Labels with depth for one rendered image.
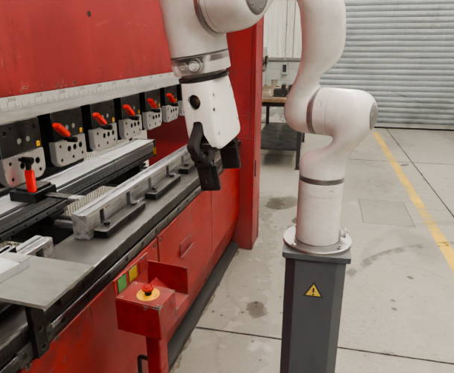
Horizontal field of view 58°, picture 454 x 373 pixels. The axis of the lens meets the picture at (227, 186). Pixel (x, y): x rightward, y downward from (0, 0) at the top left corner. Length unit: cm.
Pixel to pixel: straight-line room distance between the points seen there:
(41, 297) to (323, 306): 72
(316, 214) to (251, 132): 192
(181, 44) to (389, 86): 801
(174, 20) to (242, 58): 236
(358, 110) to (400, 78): 753
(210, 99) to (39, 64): 77
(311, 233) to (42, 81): 85
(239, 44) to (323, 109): 195
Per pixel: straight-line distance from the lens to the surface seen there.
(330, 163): 107
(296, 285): 119
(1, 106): 118
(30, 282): 109
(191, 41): 58
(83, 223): 152
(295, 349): 131
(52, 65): 132
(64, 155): 136
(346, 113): 102
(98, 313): 145
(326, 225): 113
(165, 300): 133
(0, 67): 118
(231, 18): 54
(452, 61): 871
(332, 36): 99
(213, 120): 58
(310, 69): 102
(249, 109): 296
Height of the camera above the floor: 152
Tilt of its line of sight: 19 degrees down
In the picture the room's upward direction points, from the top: straight up
